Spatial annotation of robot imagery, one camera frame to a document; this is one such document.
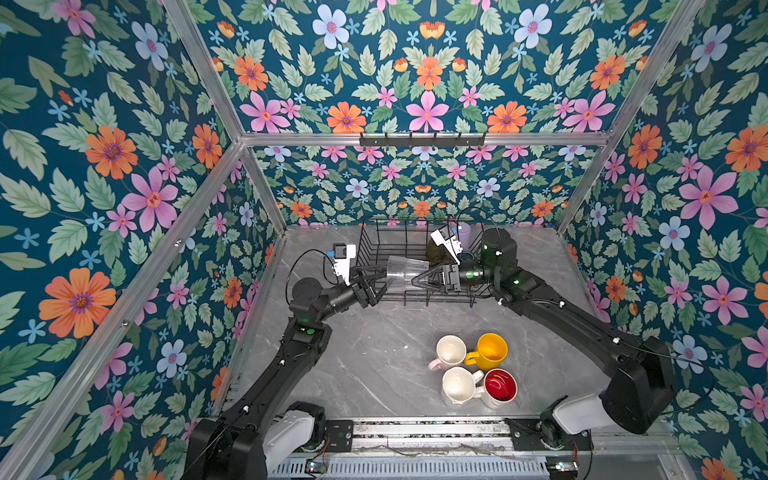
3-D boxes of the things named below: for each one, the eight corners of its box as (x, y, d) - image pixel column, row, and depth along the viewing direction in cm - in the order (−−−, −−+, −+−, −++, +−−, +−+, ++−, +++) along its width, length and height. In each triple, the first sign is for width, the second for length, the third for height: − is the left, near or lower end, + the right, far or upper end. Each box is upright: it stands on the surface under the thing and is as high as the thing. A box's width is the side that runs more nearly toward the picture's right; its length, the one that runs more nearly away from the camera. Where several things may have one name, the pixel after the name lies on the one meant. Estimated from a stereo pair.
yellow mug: (463, 372, 86) (469, 360, 78) (460, 347, 91) (465, 333, 83) (501, 372, 86) (511, 360, 78) (496, 347, 91) (505, 333, 83)
